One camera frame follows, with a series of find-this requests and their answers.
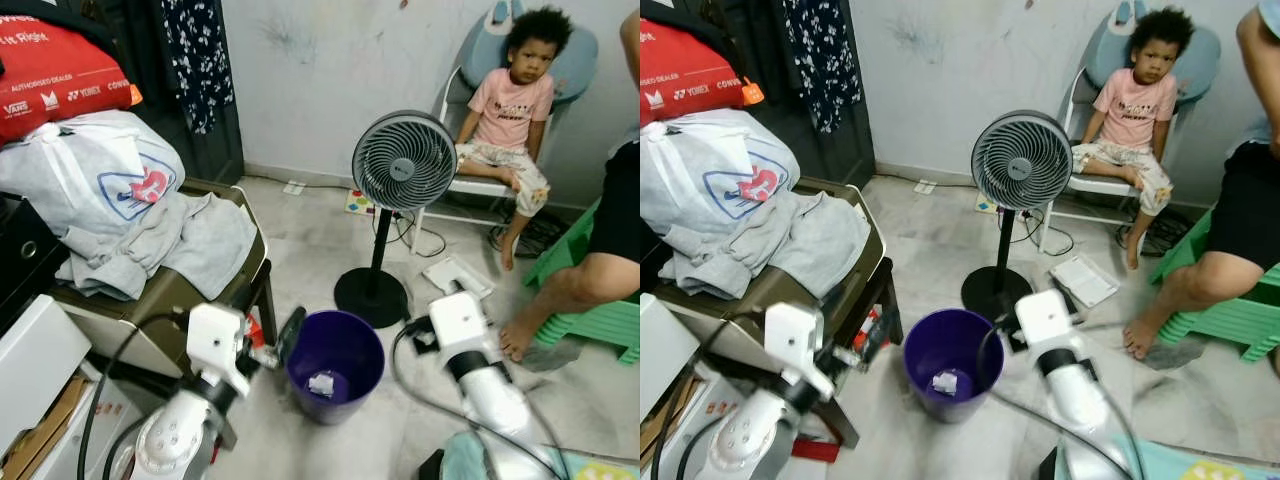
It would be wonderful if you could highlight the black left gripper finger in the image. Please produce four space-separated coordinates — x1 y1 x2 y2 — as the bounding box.
858 308 891 366
278 305 307 361

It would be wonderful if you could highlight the white paper pad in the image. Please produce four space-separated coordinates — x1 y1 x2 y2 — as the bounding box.
1048 253 1119 309
420 255 496 301

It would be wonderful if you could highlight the red flat box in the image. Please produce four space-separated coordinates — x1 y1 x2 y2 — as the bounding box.
790 435 843 464

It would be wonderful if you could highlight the brown leather stool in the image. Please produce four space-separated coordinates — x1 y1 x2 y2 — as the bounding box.
50 178 276 376
655 178 901 451

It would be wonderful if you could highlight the grey towel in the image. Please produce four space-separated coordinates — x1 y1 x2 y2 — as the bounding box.
660 188 873 299
55 190 259 301

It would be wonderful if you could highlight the grey floor rag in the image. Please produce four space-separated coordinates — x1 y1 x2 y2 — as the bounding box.
1140 338 1206 371
520 340 583 373

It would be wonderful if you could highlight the dark wardrobe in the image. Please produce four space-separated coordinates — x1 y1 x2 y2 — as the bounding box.
700 0 876 191
100 0 246 186

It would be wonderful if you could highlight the adult in black shorts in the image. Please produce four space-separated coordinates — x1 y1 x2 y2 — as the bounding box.
1122 0 1280 361
498 10 640 363

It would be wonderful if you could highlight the white storage box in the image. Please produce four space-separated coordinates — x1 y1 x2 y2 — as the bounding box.
0 295 93 451
640 295 701 421

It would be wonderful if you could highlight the green plastic stool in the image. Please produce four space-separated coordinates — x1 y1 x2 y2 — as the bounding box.
522 195 640 366
1150 205 1280 363

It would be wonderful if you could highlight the brown cardboard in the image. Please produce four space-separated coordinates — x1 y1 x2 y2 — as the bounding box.
0 375 91 480
640 385 691 471

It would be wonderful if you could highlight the teal blanket with colourful hearts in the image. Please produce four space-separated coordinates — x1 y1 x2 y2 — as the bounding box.
1050 435 1280 480
440 430 640 480

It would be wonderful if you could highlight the white plastic bag with logo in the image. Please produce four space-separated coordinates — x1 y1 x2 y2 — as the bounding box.
640 108 801 236
0 110 186 241

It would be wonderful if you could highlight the child in pink shirt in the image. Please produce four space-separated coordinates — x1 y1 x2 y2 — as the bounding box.
1072 5 1196 271
455 5 576 271

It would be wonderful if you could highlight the black box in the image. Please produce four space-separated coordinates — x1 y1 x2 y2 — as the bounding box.
0 195 71 336

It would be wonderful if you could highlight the navy floral garment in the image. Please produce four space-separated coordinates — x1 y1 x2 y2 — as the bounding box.
160 0 236 136
780 0 851 134

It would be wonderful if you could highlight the white chair with blue-grey back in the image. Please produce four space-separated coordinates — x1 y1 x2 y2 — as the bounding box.
410 0 601 256
1035 0 1223 256

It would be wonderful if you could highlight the red sports bag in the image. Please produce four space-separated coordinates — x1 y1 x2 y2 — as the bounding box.
640 18 766 126
0 15 143 146

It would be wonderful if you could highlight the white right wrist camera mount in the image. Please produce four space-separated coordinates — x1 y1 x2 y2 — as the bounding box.
428 291 491 363
1015 289 1076 361

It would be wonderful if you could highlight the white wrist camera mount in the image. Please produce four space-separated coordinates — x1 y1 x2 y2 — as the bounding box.
1015 289 1076 361
428 291 491 363
187 303 253 396
765 302 836 401

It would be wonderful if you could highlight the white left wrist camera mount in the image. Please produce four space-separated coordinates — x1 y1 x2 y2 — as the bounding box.
187 303 253 396
765 302 836 401

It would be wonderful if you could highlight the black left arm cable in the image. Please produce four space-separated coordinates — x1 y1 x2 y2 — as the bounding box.
78 312 191 480
650 310 771 480

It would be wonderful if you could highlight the grey pedestal fan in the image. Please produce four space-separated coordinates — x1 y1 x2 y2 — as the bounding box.
333 108 459 329
960 108 1076 323

